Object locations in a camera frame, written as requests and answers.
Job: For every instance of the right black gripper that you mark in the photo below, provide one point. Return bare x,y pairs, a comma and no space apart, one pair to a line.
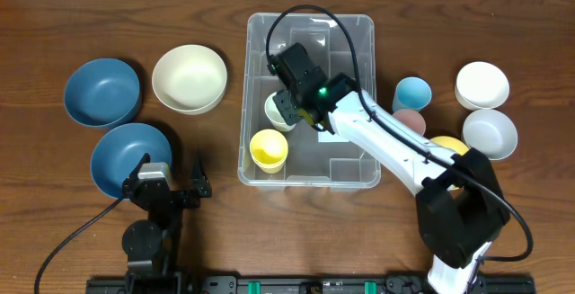
290,112

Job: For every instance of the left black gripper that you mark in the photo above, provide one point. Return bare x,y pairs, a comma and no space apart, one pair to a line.
199,185

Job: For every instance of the cream white cup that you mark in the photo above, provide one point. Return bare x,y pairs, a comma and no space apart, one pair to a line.
273,115

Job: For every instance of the yellow cup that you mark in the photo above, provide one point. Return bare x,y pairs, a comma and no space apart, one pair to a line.
268,147
269,166

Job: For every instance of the light blue cup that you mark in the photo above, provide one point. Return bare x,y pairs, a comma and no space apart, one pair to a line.
411,93

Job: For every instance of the pink cup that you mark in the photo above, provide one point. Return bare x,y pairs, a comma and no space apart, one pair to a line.
412,119

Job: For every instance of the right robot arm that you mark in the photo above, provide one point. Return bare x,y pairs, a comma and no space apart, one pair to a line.
458,198

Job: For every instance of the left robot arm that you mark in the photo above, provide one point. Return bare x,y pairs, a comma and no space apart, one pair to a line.
151,244

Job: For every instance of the clear plastic storage container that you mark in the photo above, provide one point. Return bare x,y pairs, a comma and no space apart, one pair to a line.
331,44

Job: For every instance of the white paper label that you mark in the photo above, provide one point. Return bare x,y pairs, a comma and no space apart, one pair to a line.
327,137

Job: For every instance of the dark blue bowl lower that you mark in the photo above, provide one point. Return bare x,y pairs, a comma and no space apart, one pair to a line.
120,150

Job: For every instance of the dark blue bowl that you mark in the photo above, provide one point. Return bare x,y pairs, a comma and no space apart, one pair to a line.
120,150
103,93

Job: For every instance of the cream large bowl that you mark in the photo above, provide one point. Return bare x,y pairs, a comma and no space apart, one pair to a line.
190,79

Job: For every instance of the dark blue bowl upper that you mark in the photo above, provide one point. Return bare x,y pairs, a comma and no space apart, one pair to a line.
103,93

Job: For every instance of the yellow small bowl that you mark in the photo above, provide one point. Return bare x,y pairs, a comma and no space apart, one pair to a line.
452,143

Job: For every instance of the white small bowl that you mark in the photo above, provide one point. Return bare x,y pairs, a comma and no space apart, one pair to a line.
481,85

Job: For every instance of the grey small bowl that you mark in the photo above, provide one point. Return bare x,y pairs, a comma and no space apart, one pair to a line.
491,132

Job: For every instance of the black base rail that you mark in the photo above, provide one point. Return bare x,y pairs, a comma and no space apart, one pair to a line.
178,284

